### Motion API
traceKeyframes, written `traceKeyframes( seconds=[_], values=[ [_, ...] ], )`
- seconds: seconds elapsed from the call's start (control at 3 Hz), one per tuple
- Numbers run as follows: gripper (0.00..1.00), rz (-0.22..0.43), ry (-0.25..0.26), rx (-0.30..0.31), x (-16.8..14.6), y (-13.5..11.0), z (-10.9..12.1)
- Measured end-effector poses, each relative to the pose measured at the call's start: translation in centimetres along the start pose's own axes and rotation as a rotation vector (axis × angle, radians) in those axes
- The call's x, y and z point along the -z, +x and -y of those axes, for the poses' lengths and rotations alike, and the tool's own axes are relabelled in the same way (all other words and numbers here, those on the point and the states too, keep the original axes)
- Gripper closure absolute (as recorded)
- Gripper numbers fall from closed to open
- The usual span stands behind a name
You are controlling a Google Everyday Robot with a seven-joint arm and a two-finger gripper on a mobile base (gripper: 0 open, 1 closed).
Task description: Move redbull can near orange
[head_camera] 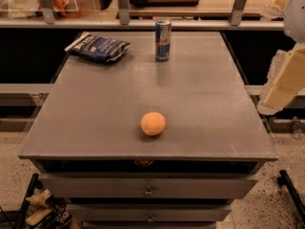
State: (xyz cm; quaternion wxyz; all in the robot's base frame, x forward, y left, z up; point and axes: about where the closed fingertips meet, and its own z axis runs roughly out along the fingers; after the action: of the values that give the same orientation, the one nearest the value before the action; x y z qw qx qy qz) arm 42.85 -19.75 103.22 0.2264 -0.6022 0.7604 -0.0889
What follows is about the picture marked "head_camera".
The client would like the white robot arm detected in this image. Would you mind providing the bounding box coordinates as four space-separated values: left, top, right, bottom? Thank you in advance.
256 0 305 115

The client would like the grey drawer cabinet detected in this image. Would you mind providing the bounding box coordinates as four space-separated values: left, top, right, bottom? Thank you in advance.
19 31 277 229

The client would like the clear plastic box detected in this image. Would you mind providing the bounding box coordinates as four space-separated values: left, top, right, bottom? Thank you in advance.
0 0 80 19

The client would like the black metal stand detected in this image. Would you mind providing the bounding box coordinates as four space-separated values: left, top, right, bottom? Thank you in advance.
277 170 305 223

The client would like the redbull can blue silver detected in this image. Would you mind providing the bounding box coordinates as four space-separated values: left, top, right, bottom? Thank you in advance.
155 19 172 61

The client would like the dark blue chip bag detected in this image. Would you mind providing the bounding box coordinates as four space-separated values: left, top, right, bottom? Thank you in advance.
65 32 131 63

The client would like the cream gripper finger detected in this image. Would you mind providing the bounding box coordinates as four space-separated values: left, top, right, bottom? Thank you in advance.
260 0 288 19
256 43 305 115

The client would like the orange fruit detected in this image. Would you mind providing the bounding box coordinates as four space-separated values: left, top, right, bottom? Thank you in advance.
140 112 166 136

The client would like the black wire basket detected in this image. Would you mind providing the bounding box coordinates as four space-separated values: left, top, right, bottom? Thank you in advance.
0 174 72 229

